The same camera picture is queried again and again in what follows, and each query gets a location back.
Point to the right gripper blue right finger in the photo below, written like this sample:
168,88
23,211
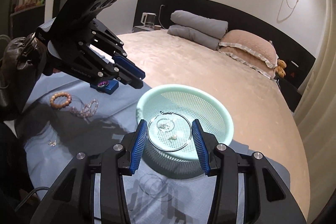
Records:
200,146

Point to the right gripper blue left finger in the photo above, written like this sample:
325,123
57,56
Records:
137,146

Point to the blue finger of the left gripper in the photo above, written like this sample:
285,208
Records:
132,76
129,66

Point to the large silver hoop earring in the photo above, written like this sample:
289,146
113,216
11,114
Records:
160,140

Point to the small silver stud earrings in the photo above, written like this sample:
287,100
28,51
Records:
163,126

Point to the left forearm dark sleeve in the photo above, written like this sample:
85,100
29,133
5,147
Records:
22,65

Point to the left hand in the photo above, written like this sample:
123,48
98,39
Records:
55,71

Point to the blue rectangular box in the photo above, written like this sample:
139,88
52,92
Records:
108,87

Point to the purple glass ball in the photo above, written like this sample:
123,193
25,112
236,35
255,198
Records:
103,84

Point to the mint green plastic basket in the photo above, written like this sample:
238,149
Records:
170,111

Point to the white appliance on nightstand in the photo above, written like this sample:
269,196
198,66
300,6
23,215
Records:
148,19

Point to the beige bed cover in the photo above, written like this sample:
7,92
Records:
262,119

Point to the blue cloth mat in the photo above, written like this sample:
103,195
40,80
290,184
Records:
148,155

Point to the lower grey folded quilt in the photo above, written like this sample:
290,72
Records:
194,36

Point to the grey folded quilt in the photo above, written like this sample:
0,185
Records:
212,27
194,36

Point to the upper grey folded quilt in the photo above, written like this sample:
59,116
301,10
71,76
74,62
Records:
212,27

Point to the lower pink ruffled pillow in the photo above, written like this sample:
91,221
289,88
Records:
248,60

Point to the pink ruffled pillow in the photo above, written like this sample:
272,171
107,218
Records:
248,60
252,44

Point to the black nightstand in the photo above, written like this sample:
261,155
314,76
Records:
290,94

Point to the brown teddy bear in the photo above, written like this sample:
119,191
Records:
280,68

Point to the upper pink ruffled pillow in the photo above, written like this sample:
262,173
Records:
252,44

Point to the cream curtain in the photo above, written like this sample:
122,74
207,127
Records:
315,119

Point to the black camera box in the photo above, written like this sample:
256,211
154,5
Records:
77,13

